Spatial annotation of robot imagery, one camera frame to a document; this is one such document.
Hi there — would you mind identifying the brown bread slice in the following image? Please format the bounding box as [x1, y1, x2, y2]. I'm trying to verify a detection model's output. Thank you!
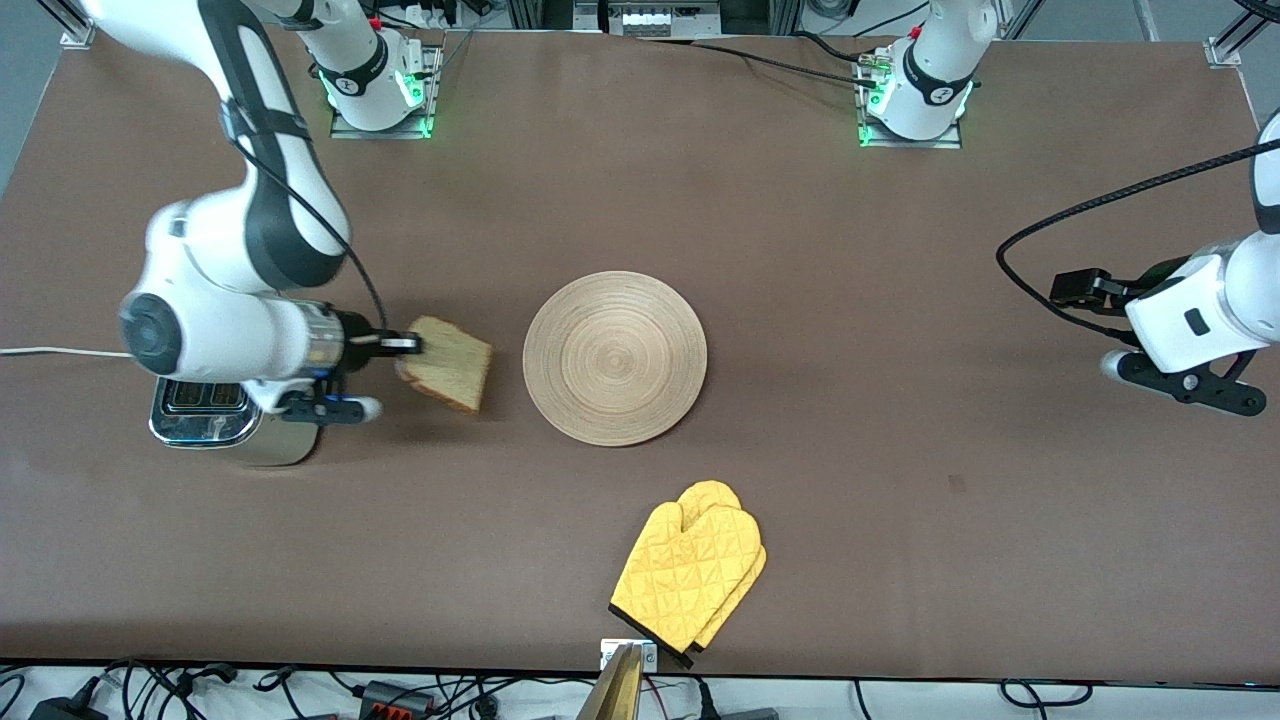
[395, 316, 495, 415]

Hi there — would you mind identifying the round wooden plate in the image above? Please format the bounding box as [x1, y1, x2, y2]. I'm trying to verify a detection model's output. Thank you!
[522, 271, 709, 448]

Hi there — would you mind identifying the silver two-slot toaster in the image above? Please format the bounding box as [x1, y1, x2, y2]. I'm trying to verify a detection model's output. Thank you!
[148, 375, 321, 468]

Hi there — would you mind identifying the yellow quilted oven mitt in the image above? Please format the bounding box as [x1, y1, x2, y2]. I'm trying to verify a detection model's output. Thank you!
[609, 498, 764, 653]
[655, 480, 769, 670]

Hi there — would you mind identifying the red black connector block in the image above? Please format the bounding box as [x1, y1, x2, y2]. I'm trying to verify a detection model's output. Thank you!
[358, 680, 438, 718]

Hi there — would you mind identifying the white power strip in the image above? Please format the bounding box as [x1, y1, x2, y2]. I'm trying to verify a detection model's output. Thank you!
[608, 0, 723, 39]

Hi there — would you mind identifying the brass coloured stand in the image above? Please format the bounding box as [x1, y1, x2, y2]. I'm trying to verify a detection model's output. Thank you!
[577, 643, 643, 720]

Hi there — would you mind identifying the black power adapter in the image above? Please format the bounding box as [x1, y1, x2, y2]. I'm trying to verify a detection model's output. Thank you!
[28, 697, 109, 720]

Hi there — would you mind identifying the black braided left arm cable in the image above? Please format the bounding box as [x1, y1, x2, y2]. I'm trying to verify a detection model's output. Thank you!
[996, 140, 1280, 347]

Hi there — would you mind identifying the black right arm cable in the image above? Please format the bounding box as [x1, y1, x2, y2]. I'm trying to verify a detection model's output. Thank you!
[220, 98, 391, 337]

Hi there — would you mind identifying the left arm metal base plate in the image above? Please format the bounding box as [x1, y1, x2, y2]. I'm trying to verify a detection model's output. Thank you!
[855, 45, 966, 151]

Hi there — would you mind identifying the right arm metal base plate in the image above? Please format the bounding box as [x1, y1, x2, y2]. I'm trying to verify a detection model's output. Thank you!
[330, 45, 444, 141]

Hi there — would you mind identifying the white toaster power cord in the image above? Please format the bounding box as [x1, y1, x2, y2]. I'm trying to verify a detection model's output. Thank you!
[0, 345, 137, 360]

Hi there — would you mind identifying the thick black table cable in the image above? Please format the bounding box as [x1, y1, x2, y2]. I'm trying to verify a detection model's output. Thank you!
[795, 30, 881, 67]

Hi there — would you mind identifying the small silver metal bracket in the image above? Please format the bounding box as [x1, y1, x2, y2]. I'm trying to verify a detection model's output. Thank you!
[600, 640, 659, 673]

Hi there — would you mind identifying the thin black table cable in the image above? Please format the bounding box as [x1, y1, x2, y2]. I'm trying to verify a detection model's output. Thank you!
[640, 38, 883, 87]

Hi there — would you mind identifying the black looped floor cable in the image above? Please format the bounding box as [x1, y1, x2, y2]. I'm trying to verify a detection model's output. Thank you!
[1000, 680, 1097, 710]

